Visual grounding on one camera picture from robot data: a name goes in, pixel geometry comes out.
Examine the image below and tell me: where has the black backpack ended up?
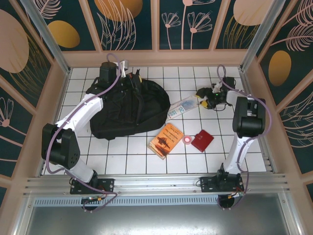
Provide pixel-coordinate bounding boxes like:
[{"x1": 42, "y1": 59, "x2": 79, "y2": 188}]
[{"x1": 85, "y1": 69, "x2": 171, "y2": 141}]

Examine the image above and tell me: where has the clear pen pack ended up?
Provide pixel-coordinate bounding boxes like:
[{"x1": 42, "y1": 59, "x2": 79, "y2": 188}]
[{"x1": 167, "y1": 95, "x2": 199, "y2": 120}]

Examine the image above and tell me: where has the aluminium corner post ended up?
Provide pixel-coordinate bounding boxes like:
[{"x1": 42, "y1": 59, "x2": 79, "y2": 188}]
[
  {"x1": 20, "y1": 0, "x2": 72, "y2": 75},
  {"x1": 240, "y1": 0, "x2": 287, "y2": 72}
]

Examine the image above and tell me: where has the aluminium side rail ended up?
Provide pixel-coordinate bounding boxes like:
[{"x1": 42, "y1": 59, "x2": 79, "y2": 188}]
[{"x1": 238, "y1": 67, "x2": 279, "y2": 173}]

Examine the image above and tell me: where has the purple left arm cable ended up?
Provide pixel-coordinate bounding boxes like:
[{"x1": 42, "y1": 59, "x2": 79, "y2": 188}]
[{"x1": 45, "y1": 52, "x2": 122, "y2": 214}]

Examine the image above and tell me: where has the grey metal panel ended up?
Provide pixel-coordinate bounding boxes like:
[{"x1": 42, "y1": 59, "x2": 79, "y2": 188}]
[{"x1": 14, "y1": 193, "x2": 302, "y2": 235}]

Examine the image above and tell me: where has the aluminium right corner post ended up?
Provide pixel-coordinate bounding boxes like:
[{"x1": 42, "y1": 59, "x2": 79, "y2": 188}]
[{"x1": 240, "y1": 0, "x2": 287, "y2": 72}]

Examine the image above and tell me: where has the red wallet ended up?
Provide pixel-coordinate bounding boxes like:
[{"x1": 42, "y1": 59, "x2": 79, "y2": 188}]
[{"x1": 190, "y1": 129, "x2": 215, "y2": 153}]

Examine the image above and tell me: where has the orange paperback book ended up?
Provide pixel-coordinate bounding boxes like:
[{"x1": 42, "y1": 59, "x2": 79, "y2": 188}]
[{"x1": 147, "y1": 122, "x2": 185, "y2": 161}]

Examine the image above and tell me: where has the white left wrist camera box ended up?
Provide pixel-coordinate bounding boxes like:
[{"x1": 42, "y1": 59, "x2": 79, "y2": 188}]
[{"x1": 119, "y1": 59, "x2": 130, "y2": 78}]

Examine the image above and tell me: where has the aluminium left corner post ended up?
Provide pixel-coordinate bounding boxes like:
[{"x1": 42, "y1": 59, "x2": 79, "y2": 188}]
[{"x1": 20, "y1": 0, "x2": 72, "y2": 75}]

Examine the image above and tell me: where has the grey slotted cable duct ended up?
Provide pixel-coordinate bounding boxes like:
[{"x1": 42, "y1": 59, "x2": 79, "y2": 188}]
[{"x1": 33, "y1": 196, "x2": 280, "y2": 208}]

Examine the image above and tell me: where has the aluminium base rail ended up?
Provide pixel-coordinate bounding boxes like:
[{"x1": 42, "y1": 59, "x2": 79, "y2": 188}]
[{"x1": 23, "y1": 173, "x2": 292, "y2": 197}]

